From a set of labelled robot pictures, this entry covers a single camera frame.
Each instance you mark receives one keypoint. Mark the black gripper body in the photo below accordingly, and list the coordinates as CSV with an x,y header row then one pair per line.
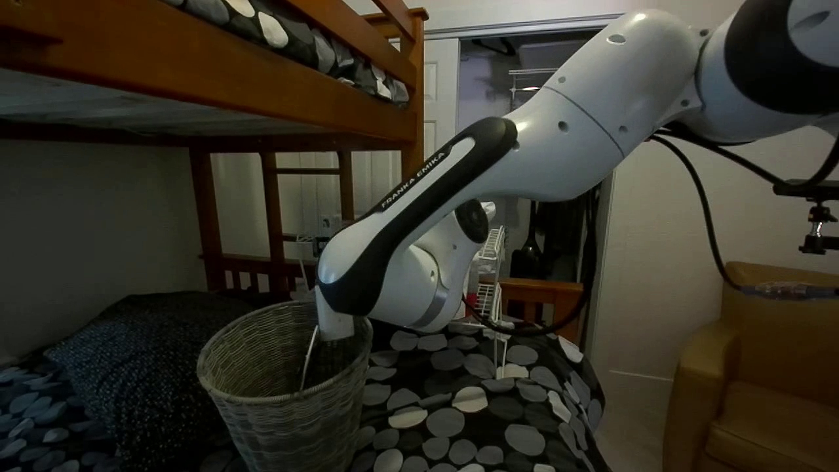
x,y
338,357

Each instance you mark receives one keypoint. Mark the grey wicker basket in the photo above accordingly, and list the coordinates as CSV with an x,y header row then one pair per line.
x,y
289,421

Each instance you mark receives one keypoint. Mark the black duvet with large dots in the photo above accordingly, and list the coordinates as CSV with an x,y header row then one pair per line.
x,y
472,411

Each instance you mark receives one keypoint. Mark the grey window blind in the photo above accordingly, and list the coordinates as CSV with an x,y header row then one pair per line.
x,y
305,192

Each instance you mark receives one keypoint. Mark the dark speckled pillow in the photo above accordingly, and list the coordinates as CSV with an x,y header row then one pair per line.
x,y
140,369

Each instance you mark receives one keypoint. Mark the black bag in closet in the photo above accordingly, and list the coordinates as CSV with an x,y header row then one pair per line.
x,y
528,260

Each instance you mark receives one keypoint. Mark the dark hanging coat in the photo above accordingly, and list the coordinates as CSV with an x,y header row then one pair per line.
x,y
573,236

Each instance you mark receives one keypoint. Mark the white closet door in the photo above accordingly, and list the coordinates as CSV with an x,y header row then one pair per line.
x,y
439,96

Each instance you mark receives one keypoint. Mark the dotted bunk mattress bedding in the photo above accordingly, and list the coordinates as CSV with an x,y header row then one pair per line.
x,y
289,31

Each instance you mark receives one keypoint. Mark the closet shelf with rod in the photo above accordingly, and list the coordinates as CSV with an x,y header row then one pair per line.
x,y
537,75

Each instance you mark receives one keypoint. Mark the tan leather armchair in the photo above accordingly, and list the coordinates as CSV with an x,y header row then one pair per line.
x,y
761,383

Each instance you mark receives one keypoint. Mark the wooden bunk bed frame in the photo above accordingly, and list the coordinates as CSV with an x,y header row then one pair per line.
x,y
173,61

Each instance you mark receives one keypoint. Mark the black camera on mount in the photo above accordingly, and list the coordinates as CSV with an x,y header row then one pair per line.
x,y
807,187

